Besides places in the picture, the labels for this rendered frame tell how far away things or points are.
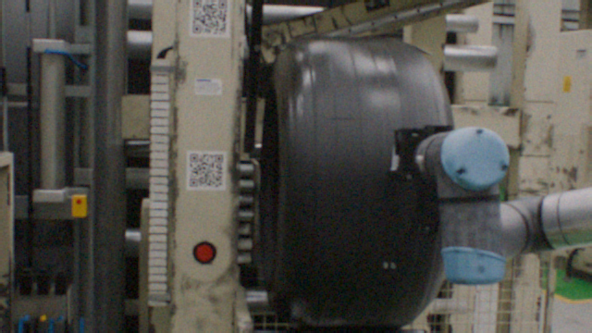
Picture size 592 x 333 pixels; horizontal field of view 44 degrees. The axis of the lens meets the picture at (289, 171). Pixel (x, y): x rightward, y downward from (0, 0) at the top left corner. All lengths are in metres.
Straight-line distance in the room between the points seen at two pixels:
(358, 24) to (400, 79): 0.54
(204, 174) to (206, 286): 0.22
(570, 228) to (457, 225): 0.15
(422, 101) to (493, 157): 0.42
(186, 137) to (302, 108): 0.26
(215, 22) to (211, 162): 0.26
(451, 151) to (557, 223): 0.19
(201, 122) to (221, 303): 0.36
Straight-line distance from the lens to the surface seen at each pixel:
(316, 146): 1.23
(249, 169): 1.82
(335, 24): 1.84
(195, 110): 1.40
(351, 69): 1.32
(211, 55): 1.40
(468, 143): 0.89
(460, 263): 0.92
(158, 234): 1.44
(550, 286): 2.09
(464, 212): 0.91
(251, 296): 1.68
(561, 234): 1.00
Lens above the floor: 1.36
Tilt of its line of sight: 6 degrees down
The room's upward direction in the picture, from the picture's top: 2 degrees clockwise
